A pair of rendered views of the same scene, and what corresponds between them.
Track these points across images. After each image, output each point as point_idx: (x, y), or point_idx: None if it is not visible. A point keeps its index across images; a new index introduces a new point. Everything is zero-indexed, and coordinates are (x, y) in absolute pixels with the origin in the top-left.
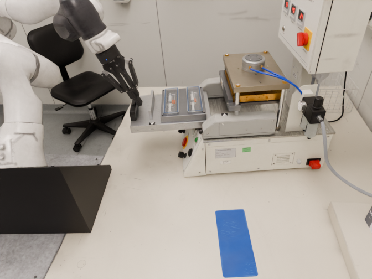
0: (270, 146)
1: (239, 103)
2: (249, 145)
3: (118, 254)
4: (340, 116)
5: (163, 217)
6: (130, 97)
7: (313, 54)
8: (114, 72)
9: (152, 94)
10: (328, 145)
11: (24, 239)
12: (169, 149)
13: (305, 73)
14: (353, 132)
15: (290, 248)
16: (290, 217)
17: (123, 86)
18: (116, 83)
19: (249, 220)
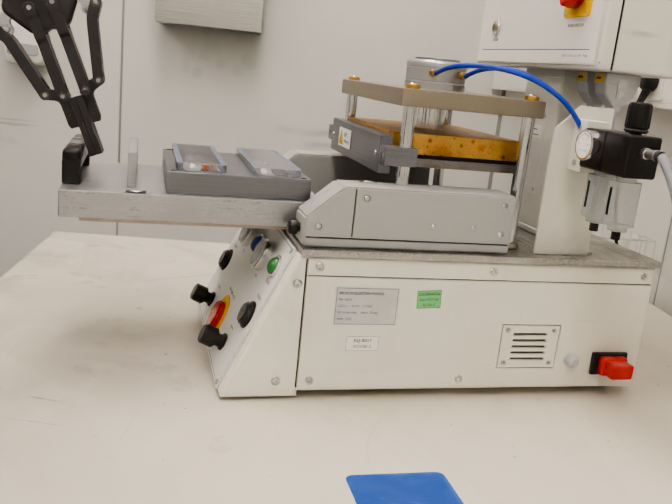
0: (497, 296)
1: (412, 147)
2: (439, 285)
3: None
4: None
5: (150, 494)
6: (71, 122)
7: (606, 13)
8: (36, 23)
9: (136, 141)
10: (645, 310)
11: None
12: (159, 342)
13: (567, 112)
14: (668, 337)
15: None
16: (595, 490)
17: (54, 78)
18: (33, 66)
19: (471, 498)
